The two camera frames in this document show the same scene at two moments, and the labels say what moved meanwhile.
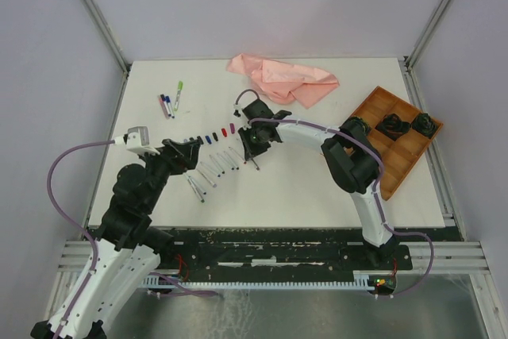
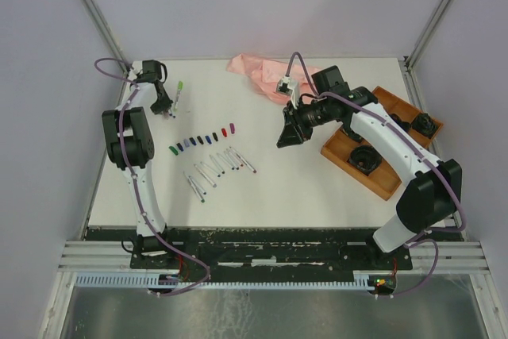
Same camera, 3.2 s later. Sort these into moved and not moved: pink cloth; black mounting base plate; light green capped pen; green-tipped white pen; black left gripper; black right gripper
Moved: black left gripper; black right gripper
Not moved: green-tipped white pen; black mounting base plate; pink cloth; light green capped pen
